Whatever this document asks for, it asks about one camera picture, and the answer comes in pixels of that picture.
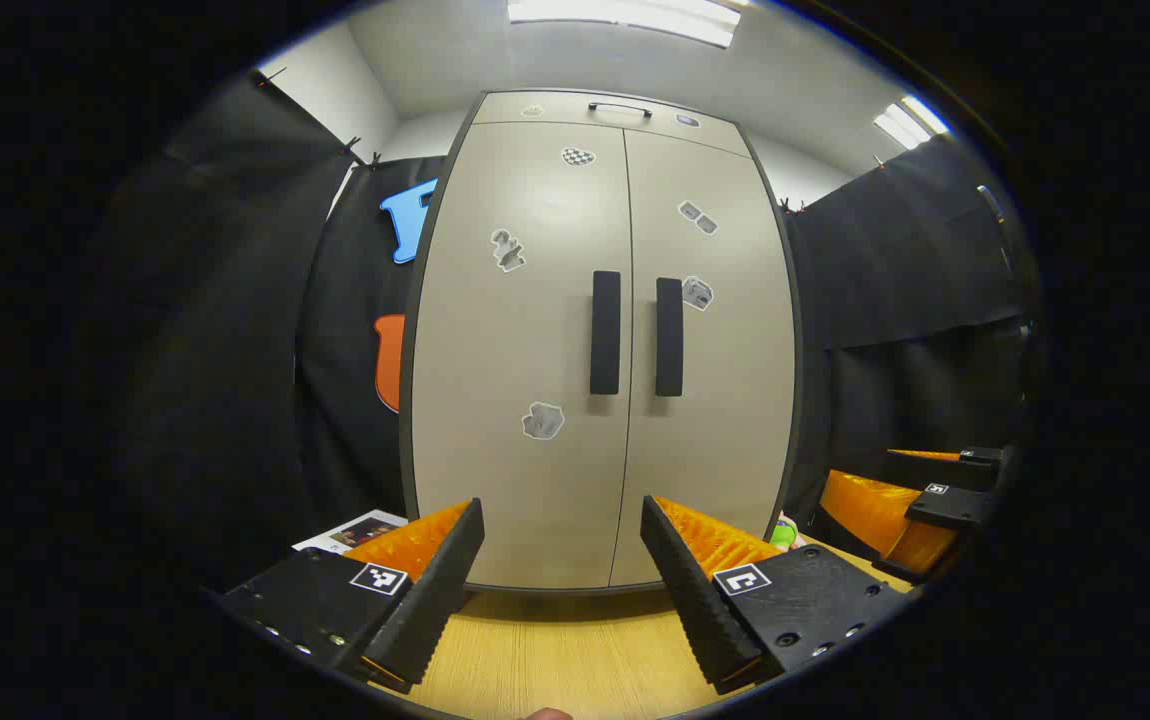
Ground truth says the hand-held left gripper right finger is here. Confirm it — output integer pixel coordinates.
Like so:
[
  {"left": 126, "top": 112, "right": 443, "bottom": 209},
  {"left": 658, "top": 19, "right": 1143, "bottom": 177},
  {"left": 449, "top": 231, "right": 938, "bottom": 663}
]
[{"left": 640, "top": 495, "right": 916, "bottom": 696}]

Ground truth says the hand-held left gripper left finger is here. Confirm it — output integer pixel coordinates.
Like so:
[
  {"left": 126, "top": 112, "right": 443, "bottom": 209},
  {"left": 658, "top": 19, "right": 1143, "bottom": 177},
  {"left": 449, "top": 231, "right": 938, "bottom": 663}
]
[{"left": 218, "top": 497, "right": 486, "bottom": 696}]

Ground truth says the beige shoe cabinet door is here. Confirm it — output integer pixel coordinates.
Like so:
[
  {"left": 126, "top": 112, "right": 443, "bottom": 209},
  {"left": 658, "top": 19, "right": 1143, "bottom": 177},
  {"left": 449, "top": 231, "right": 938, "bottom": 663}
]
[
  {"left": 410, "top": 122, "right": 633, "bottom": 591},
  {"left": 610, "top": 128, "right": 798, "bottom": 589}
]

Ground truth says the double-door shoe cabinet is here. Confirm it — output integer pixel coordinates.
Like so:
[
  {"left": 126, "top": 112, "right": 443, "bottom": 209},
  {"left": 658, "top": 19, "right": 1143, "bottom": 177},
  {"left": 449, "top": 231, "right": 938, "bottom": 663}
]
[{"left": 398, "top": 88, "right": 804, "bottom": 596}]

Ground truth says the black cabinet door handle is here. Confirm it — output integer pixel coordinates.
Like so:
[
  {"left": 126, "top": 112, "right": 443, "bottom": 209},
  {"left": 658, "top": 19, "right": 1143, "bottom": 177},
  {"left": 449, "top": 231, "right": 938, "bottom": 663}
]
[
  {"left": 654, "top": 277, "right": 685, "bottom": 398},
  {"left": 590, "top": 270, "right": 623, "bottom": 396}
]

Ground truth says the beige cabinet drawer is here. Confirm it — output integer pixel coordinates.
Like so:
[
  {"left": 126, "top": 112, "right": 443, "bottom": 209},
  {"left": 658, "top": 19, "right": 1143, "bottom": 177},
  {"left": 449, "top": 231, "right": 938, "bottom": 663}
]
[{"left": 472, "top": 90, "right": 754, "bottom": 159}]

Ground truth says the printed booklet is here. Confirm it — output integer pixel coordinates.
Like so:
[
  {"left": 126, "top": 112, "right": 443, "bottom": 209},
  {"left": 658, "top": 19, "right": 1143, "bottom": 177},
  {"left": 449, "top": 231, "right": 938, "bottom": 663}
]
[{"left": 293, "top": 510, "right": 408, "bottom": 556}]

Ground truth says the ceiling light panel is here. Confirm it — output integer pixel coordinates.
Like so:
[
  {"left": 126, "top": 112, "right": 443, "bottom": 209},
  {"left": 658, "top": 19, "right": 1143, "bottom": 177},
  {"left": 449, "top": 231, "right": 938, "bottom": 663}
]
[
  {"left": 873, "top": 95, "right": 951, "bottom": 151},
  {"left": 507, "top": 0, "right": 741, "bottom": 49}
]

